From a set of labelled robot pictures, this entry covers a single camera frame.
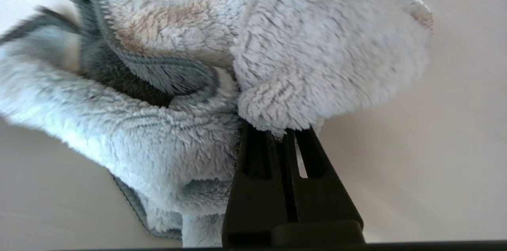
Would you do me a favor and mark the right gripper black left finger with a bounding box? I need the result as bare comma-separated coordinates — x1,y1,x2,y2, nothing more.
222,121,297,247

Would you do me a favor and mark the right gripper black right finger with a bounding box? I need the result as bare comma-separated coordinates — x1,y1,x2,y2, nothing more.
282,126,364,222

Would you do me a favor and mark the light blue microfibre cloth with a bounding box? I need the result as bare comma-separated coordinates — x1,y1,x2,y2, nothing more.
0,0,434,248

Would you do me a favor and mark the beige sink basin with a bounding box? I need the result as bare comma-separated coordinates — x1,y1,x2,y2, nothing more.
0,0,507,251

